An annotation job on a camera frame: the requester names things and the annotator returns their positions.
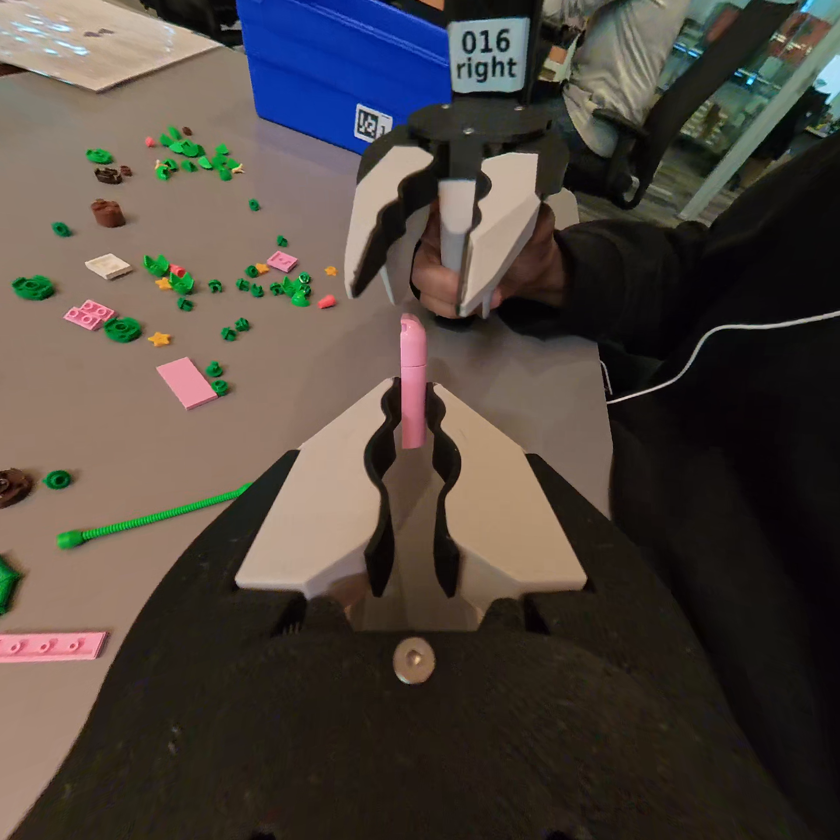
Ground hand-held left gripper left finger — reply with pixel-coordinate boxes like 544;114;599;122
234;377;403;599

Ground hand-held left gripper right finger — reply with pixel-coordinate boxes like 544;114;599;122
425;382;588;613

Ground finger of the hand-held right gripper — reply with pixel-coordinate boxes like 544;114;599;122
458;152;543;320
344;146;437;306

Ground pink curved brick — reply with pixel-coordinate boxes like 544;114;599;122
400;313;429;366

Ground pink arched brick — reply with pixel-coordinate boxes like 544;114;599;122
400;363;429;451

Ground person's right hand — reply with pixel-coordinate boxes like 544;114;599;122
410;197;568;327

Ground blue plastic bin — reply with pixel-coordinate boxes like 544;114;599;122
235;0;454;156

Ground green stick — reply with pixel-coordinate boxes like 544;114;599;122
57;482;253;550

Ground scattered small green clips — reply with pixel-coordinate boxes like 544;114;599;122
177;234;290;396

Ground large pink smooth tile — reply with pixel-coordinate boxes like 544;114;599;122
156;356;219;411

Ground black office chair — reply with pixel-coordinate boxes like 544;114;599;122
567;0;798;211

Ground person's black jacket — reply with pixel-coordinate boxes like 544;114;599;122
607;131;840;840

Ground white square tile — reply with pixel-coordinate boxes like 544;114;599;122
84;252;133;281

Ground thin pink tile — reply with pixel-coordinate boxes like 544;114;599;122
0;632;109;662

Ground green web piece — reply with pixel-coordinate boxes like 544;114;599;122
0;554;24;616

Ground paper in clear sleeve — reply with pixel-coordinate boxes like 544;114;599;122
0;0;223;94

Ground white cable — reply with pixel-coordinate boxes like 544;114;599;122
600;310;840;404

